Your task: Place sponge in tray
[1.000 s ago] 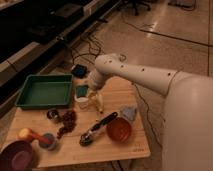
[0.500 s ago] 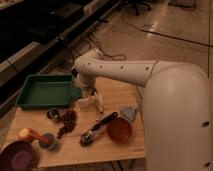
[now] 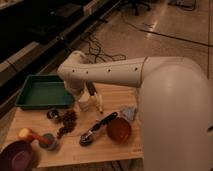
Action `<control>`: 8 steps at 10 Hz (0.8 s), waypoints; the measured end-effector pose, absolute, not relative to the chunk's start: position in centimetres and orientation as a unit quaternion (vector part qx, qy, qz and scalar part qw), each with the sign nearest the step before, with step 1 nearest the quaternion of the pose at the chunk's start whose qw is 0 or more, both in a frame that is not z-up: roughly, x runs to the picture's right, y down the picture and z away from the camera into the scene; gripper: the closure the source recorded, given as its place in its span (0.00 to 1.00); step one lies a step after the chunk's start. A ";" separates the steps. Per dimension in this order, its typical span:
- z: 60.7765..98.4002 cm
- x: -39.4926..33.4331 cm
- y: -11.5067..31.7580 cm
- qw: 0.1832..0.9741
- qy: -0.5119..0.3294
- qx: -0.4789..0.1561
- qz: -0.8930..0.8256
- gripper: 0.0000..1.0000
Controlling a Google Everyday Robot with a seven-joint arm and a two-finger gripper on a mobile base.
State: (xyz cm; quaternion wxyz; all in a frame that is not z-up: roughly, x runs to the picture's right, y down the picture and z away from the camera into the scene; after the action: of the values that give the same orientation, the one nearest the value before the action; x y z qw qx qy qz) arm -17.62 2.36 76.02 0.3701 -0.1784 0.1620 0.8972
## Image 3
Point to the brown grape bunch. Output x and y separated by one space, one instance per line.
69 122

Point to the yellow red toy utensil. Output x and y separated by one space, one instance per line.
28 134

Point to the green plastic tray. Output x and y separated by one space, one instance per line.
43 92

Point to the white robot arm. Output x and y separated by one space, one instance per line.
175 105

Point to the white round jar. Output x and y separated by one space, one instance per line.
83 101

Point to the orange red bowl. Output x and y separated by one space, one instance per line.
119 130

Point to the small grey cup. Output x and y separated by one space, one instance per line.
48 142

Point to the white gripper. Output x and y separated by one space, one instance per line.
76 89

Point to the black handled ice cream scoop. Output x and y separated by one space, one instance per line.
88 137

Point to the dark shelf unit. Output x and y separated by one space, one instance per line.
31 30

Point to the small silver metal cup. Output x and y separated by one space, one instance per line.
53 115

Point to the black office chair base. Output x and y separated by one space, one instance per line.
134 4

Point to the purple bowl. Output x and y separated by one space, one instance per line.
16 156

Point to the wooden table board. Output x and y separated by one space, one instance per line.
70 152

